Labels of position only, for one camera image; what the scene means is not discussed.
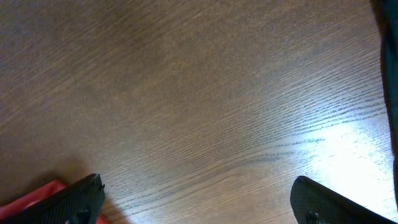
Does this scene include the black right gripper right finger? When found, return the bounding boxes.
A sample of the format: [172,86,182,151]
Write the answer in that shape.
[290,175,395,224]

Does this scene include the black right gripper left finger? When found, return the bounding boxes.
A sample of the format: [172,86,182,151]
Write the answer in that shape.
[0,173,106,224]

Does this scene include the orange printed t-shirt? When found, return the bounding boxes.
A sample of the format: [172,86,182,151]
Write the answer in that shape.
[0,179,111,224]

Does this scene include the dark garment at right edge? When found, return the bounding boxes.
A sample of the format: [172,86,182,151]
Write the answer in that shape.
[371,0,397,194]

